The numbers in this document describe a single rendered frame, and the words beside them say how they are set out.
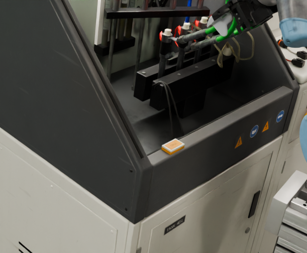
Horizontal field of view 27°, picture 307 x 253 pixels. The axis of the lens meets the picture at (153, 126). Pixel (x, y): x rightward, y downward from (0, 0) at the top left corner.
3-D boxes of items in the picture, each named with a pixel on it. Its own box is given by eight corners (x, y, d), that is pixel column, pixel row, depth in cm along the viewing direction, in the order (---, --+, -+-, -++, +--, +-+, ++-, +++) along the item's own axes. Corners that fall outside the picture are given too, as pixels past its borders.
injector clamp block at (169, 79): (155, 132, 179) (162, 85, 171) (130, 117, 184) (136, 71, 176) (226, 98, 202) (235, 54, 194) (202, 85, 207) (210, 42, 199)
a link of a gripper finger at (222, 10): (210, 22, 150) (235, 4, 144) (207, 16, 150) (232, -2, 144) (222, 18, 153) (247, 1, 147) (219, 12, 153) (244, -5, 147)
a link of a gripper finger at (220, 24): (209, 45, 155) (234, 28, 148) (198, 24, 155) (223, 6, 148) (216, 42, 157) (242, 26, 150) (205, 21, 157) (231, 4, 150)
